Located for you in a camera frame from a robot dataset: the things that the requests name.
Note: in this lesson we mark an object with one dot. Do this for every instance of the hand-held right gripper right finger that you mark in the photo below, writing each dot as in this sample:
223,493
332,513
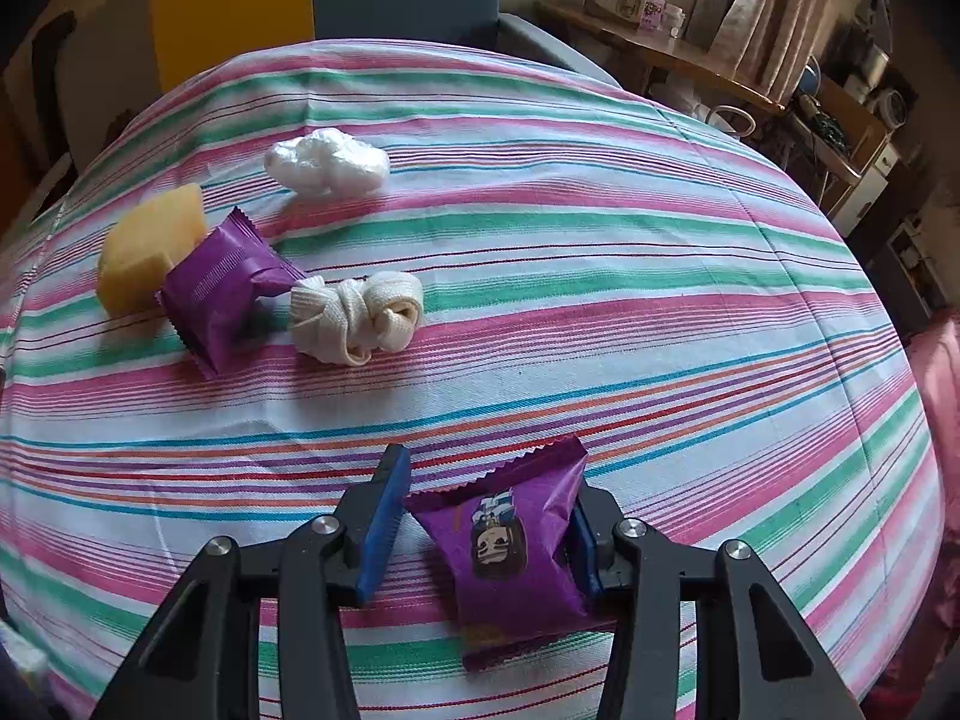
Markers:
589,562

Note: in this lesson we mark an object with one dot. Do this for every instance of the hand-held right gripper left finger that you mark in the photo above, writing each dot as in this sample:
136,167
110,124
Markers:
382,521

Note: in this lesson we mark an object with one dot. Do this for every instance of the purple cartoon-face snack packet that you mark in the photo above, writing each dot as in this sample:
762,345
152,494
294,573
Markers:
510,547

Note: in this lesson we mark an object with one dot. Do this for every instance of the white knotted cloth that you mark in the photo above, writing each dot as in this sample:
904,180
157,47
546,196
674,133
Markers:
356,311

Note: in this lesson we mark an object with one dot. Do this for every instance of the plain purple snack packet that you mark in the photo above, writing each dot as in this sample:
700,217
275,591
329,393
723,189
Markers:
217,285

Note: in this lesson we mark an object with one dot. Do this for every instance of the yellow sponge block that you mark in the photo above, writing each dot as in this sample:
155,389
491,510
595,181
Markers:
150,247

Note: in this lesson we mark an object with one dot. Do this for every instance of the white crumpled plastic bag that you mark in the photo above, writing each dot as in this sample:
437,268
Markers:
326,161

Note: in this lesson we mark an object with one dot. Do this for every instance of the pink cloth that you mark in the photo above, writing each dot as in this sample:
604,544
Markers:
937,397

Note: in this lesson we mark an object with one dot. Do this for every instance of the wooden cabinet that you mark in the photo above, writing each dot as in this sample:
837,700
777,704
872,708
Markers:
847,139

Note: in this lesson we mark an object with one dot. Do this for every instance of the wooden desk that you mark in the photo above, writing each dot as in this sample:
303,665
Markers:
675,60

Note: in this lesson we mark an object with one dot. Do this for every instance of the yellow chair back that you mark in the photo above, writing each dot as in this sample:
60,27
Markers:
225,15

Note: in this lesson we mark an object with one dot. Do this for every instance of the white cup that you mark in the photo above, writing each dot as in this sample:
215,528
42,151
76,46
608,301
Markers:
676,22

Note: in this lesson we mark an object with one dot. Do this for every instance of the small purple box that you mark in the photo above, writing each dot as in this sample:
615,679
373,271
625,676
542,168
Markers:
655,15

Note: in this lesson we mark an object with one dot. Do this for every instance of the pink patterned curtain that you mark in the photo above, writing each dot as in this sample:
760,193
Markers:
772,7

